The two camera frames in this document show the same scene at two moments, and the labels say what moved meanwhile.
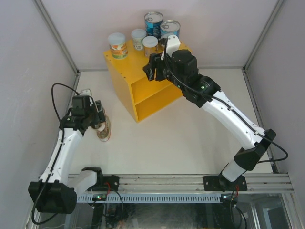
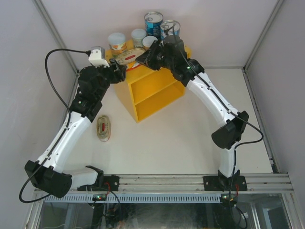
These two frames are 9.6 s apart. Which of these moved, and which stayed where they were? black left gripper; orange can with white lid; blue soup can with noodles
Moved: black left gripper
Stayed: orange can with white lid; blue soup can with noodles
